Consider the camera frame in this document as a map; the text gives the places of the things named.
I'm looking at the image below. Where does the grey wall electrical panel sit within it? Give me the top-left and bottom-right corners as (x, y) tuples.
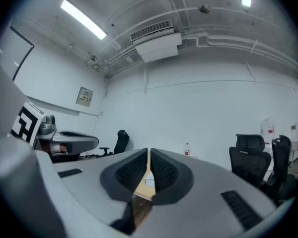
(75, 86), (94, 108)

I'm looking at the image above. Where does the white ceiling air conditioner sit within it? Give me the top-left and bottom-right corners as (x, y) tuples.
(130, 19), (183, 63)

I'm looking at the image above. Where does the white vertical wall conduit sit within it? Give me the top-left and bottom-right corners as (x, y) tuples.
(143, 62), (149, 94)

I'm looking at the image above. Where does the white security camera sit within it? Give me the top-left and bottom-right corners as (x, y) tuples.
(85, 55), (98, 67)

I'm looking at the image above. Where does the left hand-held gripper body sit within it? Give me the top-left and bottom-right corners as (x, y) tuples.
(10, 100), (58, 156)

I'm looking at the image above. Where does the light grey board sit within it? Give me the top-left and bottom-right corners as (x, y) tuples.
(144, 172), (156, 189)

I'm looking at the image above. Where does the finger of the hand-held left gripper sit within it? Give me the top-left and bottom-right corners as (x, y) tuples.
(52, 130), (100, 156)

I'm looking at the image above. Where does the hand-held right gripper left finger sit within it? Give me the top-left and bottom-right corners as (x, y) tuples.
(53, 147), (149, 236)

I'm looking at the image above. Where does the white notice sheet red label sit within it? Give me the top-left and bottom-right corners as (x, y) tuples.
(260, 118), (276, 143)

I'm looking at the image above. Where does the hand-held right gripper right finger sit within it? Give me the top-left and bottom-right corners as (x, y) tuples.
(136, 147), (279, 238)

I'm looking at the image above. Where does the black office chair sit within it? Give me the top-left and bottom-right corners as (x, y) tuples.
(261, 134), (298, 204)
(99, 129), (130, 156)
(228, 133), (272, 189)

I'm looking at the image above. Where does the white ceiling pipe bundle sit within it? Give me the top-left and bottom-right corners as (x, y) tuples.
(181, 32), (298, 74)

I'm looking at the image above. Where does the black-framed whiteboard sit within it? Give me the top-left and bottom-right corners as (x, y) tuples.
(0, 25), (36, 81)

